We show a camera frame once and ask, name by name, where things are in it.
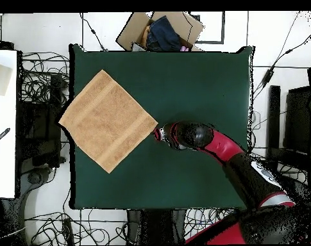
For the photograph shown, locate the tan terry towel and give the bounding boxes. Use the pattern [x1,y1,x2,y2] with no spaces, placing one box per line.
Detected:
[58,69,159,174]

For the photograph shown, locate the dark green table cloth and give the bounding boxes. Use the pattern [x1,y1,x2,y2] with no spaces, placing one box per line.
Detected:
[69,44,255,211]

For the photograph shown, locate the orange cloth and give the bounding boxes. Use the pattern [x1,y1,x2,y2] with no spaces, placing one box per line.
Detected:
[140,25,151,48]

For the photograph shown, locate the dark blue jeans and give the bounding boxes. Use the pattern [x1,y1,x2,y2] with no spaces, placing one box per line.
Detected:
[146,15,183,52]

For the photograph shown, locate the brown cardboard box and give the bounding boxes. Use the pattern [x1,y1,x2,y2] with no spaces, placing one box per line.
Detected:
[115,11,205,52]

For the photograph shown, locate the black stand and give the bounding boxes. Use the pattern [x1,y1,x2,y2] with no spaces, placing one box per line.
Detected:
[265,85,311,172]
[17,74,66,175]

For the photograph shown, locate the black stand base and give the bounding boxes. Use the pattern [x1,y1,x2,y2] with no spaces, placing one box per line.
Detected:
[285,176,311,206]
[19,166,56,201]

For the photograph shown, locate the black power strip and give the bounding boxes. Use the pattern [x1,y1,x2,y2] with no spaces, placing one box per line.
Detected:
[62,217,74,245]

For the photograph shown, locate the white desk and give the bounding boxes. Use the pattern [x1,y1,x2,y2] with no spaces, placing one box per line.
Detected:
[0,49,18,199]

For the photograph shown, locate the black striped tool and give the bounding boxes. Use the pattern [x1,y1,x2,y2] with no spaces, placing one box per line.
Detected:
[0,127,12,148]

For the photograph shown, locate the beige box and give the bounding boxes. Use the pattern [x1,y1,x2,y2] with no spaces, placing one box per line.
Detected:
[0,61,13,97]

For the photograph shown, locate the black cable tangle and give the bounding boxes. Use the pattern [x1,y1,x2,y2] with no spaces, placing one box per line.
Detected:
[19,51,71,124]
[184,208,234,240]
[24,209,128,245]
[248,145,310,185]

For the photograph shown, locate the thin black cable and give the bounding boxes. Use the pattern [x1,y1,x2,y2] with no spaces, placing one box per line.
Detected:
[80,12,108,51]

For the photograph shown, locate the black cable with adapter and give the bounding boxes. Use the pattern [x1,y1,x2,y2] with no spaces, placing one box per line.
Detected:
[252,28,311,102]

